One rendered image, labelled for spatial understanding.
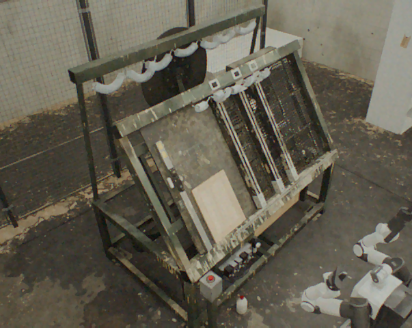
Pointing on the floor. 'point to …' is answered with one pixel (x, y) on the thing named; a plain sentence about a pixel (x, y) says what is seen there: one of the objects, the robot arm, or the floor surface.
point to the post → (212, 313)
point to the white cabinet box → (400, 71)
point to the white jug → (241, 305)
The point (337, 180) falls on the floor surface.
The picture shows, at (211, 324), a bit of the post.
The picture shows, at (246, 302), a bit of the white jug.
